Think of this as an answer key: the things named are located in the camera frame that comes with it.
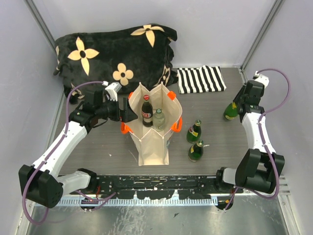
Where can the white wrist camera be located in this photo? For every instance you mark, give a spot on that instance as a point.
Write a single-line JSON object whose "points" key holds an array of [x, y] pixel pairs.
{"points": [[261, 79], [112, 90]]}

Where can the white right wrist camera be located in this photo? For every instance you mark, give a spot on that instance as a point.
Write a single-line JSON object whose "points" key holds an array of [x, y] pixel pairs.
{"points": [[261, 79]]}

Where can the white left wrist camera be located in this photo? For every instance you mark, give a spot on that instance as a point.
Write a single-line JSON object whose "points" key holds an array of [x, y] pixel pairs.
{"points": [[112, 90]]}

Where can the green bottle front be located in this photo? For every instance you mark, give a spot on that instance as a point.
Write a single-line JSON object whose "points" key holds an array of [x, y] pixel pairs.
{"points": [[196, 151]]}

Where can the clear glass bottle green cap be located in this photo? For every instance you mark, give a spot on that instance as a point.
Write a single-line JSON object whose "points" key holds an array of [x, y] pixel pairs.
{"points": [[159, 120]]}

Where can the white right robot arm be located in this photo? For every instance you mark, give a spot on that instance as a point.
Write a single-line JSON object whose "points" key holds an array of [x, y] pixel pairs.
{"points": [[261, 166]]}

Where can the black white striped cloth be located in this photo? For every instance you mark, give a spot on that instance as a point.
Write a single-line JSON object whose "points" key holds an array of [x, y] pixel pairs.
{"points": [[200, 80]]}

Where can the beige canvas bag orange handles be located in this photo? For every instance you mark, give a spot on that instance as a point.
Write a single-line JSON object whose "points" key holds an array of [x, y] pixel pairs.
{"points": [[152, 146]]}

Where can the cola bottle red cap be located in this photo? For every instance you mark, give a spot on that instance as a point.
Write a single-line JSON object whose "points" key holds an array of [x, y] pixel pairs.
{"points": [[147, 111]]}

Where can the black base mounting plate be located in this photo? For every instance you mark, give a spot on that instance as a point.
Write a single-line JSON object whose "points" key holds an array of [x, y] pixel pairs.
{"points": [[161, 187]]}

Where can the white slotted cable duct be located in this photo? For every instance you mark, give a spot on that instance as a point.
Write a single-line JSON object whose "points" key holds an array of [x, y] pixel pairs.
{"points": [[174, 201]]}

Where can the black blanket beige flowers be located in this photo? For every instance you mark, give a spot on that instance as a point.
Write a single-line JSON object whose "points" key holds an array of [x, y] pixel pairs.
{"points": [[133, 56]]}

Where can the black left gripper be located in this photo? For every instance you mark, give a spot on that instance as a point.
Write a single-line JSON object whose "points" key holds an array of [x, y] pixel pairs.
{"points": [[128, 115]]}

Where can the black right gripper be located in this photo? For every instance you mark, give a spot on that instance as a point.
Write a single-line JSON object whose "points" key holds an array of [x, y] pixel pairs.
{"points": [[237, 98]]}

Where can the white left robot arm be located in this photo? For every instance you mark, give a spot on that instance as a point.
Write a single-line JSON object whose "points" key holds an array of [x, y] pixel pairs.
{"points": [[41, 182]]}

